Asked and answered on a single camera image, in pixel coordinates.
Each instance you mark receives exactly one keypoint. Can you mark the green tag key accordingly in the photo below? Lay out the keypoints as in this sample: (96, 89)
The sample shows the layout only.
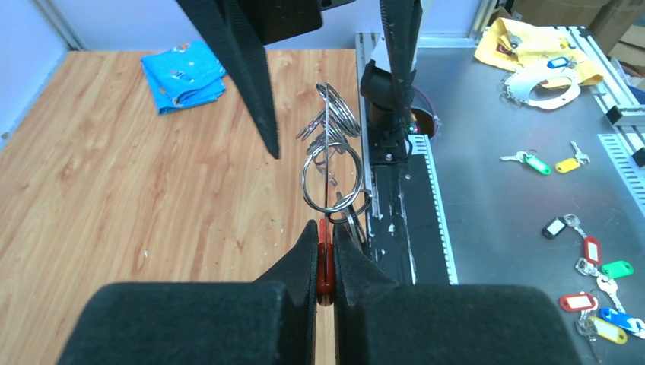
(529, 159)

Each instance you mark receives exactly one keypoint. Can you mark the white tape roll pieces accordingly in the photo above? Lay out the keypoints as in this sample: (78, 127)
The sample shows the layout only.
(541, 87)

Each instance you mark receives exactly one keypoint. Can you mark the blue tag key on floor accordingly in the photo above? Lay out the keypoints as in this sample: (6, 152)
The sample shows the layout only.
(629, 323)

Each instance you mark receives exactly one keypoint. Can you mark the blue patterned cloth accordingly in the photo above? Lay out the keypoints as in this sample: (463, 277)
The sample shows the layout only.
(186, 76)

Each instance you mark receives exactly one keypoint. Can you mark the black tag key on floor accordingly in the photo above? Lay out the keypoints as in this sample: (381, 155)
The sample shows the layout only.
(558, 224)

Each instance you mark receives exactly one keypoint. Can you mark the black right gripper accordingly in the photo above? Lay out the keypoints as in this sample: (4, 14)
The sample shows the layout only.
(237, 31)

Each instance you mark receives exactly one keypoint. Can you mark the yellow tag key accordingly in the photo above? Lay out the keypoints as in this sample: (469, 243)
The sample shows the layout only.
(593, 327)
(572, 163)

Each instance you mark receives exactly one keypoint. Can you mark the yellow cloth bag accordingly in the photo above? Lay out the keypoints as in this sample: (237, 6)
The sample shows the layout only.
(511, 45)

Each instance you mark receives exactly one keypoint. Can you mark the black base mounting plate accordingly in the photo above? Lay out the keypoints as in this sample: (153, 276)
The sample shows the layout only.
(407, 232)

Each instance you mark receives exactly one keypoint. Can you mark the green tag on floor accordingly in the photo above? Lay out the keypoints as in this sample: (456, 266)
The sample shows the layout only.
(617, 269)

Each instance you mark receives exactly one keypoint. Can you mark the keyring holder with red handle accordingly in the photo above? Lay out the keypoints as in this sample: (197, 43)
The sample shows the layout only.
(330, 133)

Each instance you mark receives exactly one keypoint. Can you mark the yellow tag key lower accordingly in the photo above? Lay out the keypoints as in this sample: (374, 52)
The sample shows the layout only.
(593, 327)

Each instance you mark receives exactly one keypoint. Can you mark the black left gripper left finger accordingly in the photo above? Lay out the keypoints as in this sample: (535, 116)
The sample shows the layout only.
(270, 320)

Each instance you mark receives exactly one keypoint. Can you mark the red tag key lower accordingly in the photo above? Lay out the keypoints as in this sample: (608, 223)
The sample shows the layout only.
(583, 301)

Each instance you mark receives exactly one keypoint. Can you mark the red tag key on floor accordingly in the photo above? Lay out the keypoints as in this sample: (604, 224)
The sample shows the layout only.
(592, 250)

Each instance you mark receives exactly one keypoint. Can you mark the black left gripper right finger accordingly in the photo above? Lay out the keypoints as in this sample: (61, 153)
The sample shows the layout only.
(380, 321)

